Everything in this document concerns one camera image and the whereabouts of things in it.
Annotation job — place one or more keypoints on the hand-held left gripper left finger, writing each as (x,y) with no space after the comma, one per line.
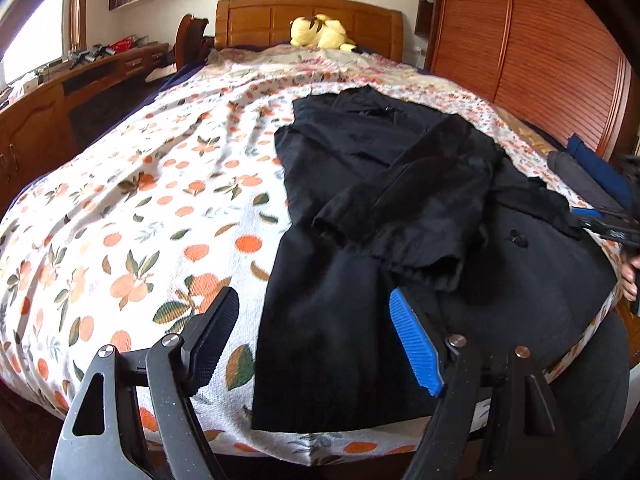
(215,332)

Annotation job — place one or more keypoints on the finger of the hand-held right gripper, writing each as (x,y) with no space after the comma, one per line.
(587,213)

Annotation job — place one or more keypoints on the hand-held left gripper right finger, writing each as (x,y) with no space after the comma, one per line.
(415,342)

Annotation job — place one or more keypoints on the black double-breasted coat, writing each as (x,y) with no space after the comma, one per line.
(350,310)

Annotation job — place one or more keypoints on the person's right hand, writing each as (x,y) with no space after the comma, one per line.
(627,277)

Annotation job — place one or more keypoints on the folded grey garment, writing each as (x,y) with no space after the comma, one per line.
(575,180)

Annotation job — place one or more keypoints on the folded blue garment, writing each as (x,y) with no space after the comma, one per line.
(602,170)

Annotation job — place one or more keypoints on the yellow patterned cloth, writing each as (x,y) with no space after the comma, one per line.
(520,122)

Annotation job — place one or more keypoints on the orange fruit print bedsheet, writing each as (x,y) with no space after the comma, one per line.
(125,200)

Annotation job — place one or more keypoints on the wooden slatted wardrobe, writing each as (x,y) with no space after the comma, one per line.
(540,35)

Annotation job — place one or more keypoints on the wooden desk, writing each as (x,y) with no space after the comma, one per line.
(35,120)

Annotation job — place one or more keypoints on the pink floral blanket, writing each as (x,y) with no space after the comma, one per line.
(300,62)

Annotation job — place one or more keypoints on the wooden chair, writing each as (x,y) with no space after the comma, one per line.
(187,40)

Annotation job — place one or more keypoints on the red basket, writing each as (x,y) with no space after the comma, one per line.
(120,45)

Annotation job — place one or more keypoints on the black desk gadgets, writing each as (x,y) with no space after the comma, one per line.
(92,54)

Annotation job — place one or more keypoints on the wooden bed headboard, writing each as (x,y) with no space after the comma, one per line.
(250,20)

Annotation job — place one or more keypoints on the yellow plush toy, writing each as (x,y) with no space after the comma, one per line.
(320,32)

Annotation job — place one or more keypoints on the window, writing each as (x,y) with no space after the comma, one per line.
(35,40)

